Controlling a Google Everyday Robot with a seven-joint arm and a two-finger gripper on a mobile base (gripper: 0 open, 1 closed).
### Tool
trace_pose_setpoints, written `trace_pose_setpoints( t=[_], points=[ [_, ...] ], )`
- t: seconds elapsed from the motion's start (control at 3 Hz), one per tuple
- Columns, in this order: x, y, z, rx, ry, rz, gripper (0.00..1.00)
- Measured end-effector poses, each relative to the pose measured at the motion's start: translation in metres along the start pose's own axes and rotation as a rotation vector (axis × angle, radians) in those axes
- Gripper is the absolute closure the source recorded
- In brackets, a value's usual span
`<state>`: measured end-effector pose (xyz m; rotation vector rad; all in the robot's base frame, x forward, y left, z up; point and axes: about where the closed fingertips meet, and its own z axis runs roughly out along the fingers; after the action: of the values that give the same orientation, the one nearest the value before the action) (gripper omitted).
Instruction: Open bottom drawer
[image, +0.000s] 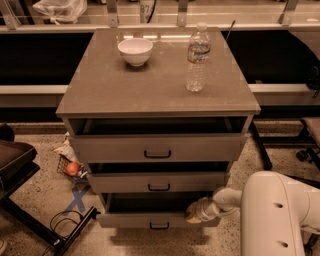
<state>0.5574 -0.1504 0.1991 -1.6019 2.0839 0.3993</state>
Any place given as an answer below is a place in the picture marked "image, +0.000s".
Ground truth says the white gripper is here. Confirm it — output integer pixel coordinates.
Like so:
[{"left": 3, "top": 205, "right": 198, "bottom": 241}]
[{"left": 185, "top": 197, "right": 220, "bottom": 224}]

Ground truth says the black wire basket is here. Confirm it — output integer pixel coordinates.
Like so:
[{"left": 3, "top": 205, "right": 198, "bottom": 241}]
[{"left": 57, "top": 155, "right": 88, "bottom": 184}]

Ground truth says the black chair left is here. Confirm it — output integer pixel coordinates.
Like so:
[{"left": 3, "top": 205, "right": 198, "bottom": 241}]
[{"left": 1, "top": 122, "right": 100, "bottom": 256}]

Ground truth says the red apple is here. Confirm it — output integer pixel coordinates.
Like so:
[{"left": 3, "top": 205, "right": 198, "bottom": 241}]
[{"left": 65, "top": 162, "right": 80, "bottom": 177}]

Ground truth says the white ceramic bowl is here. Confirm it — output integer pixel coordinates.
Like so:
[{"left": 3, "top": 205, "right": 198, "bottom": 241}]
[{"left": 118, "top": 38, "right": 153, "bottom": 67}]

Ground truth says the metal railing frame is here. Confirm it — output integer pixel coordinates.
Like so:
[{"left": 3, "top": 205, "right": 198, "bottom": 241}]
[{"left": 0, "top": 0, "right": 320, "bottom": 33}]

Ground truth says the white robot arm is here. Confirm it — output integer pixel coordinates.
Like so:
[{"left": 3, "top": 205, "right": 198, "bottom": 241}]
[{"left": 185, "top": 171, "right": 320, "bottom": 256}]

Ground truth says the black cable on floor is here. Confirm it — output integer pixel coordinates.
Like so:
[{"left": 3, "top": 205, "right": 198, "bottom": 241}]
[{"left": 40, "top": 209, "right": 84, "bottom": 256}]

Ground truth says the clear plastic water bottle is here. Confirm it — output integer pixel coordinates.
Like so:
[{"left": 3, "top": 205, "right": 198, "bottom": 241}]
[{"left": 186, "top": 23, "right": 211, "bottom": 92}]

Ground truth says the crumpled snack bag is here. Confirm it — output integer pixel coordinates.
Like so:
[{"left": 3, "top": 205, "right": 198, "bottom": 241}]
[{"left": 54, "top": 133, "right": 78, "bottom": 162}]

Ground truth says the clear plastic bag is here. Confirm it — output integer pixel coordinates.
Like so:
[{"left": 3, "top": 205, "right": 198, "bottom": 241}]
[{"left": 33, "top": 0, "right": 87, "bottom": 24}]

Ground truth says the grey drawer cabinet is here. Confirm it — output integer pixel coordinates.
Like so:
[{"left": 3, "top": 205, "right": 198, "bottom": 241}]
[{"left": 55, "top": 27, "right": 262, "bottom": 201}]

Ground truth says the blue tape cross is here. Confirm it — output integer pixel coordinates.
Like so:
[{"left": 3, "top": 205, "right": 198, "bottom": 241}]
[{"left": 64, "top": 185, "right": 90, "bottom": 215}]

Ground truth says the grey drawer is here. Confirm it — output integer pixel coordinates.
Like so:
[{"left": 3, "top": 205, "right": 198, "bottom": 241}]
[
  {"left": 96, "top": 191, "right": 220, "bottom": 230},
  {"left": 87, "top": 172, "right": 229, "bottom": 193},
  {"left": 70, "top": 134, "right": 247, "bottom": 163}
]

